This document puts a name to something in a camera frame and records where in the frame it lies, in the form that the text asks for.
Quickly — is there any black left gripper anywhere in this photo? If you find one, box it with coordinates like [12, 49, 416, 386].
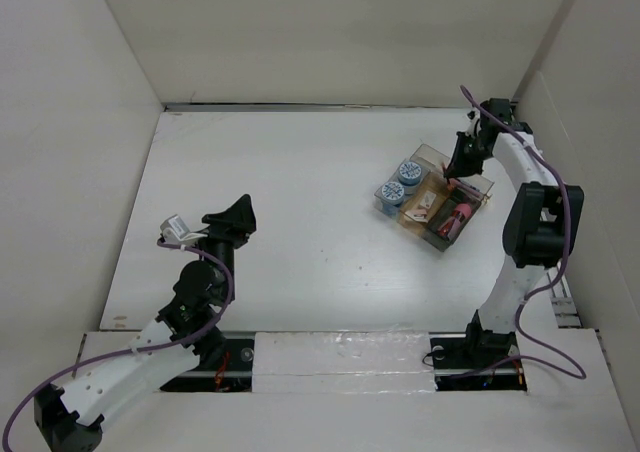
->
[184, 195, 255, 302]

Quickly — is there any blue white round tub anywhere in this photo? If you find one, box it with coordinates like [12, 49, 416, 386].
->
[378, 181, 406, 207]
[396, 160, 424, 187]

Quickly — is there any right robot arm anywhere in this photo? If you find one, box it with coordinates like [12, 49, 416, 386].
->
[433, 98, 584, 375]

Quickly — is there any orange red pen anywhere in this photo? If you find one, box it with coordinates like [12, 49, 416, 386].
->
[441, 163, 482, 199]

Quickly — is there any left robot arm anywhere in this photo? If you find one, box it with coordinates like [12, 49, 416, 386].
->
[33, 194, 257, 451]

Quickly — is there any clear desk organizer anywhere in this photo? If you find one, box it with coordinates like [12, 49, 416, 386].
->
[374, 144, 494, 252]

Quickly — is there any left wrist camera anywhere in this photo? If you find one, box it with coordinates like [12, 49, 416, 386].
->
[160, 214, 199, 247]

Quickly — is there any white eraser box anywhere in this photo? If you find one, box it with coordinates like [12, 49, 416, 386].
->
[419, 193, 436, 209]

